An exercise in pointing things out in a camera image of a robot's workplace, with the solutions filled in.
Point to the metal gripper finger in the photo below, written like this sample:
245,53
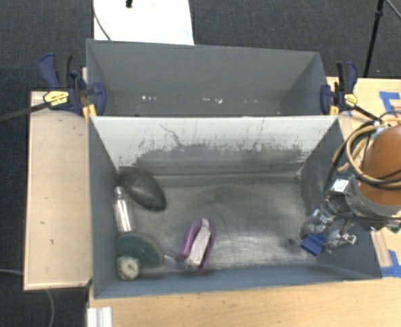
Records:
341,241
310,224

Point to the blue block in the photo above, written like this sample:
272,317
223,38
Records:
313,244

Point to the grey metal bin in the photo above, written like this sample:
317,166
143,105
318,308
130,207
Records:
220,210

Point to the purple and white brush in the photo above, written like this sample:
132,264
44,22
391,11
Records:
198,245

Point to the dark grey oval object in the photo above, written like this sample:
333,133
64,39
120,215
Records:
144,189

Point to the clear plastic bottle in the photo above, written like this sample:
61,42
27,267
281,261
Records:
122,211

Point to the pale wood board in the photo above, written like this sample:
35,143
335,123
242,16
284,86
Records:
57,189

